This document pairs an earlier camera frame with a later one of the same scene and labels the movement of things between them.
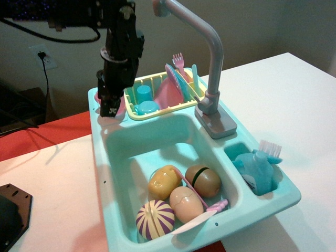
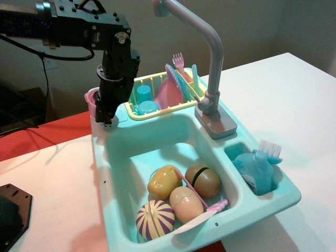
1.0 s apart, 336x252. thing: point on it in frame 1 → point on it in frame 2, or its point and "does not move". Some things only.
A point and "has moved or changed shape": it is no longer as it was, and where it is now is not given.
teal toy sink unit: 171,187 does not move
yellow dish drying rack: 163,93 does not move
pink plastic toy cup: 121,112 has moved or changed shape
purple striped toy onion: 155,219 does not move
